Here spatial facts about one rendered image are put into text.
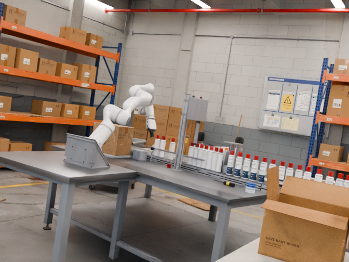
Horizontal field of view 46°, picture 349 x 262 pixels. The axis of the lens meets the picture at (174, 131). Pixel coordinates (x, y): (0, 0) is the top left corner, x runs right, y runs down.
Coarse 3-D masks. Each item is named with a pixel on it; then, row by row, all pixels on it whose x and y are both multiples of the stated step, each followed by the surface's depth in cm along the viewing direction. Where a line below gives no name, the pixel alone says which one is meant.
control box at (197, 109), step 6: (192, 102) 351; (198, 102) 352; (204, 102) 354; (192, 108) 351; (198, 108) 353; (204, 108) 354; (186, 114) 353; (192, 114) 352; (198, 114) 353; (204, 114) 354; (198, 120) 354; (204, 120) 355
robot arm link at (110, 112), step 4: (108, 104) 331; (112, 104) 332; (104, 108) 328; (108, 108) 327; (112, 108) 328; (116, 108) 328; (104, 112) 326; (108, 112) 326; (112, 112) 326; (116, 112) 326; (104, 116) 324; (108, 116) 323; (112, 116) 327; (104, 120) 321; (108, 120) 320; (112, 120) 330; (100, 124) 319; (104, 124) 318; (108, 124) 318; (112, 124) 320; (112, 128) 320; (112, 132) 321
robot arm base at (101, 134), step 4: (96, 128) 318; (100, 128) 315; (104, 128) 315; (108, 128) 317; (96, 132) 313; (100, 132) 313; (104, 132) 314; (108, 132) 316; (92, 136) 310; (96, 136) 310; (100, 136) 311; (104, 136) 314; (108, 136) 317; (96, 140) 308; (100, 140) 311; (104, 140) 314; (100, 144) 310
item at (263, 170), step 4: (264, 160) 320; (264, 164) 319; (260, 168) 321; (264, 168) 320; (260, 172) 321; (264, 172) 320; (260, 176) 320; (264, 176) 320; (260, 180) 320; (264, 180) 321
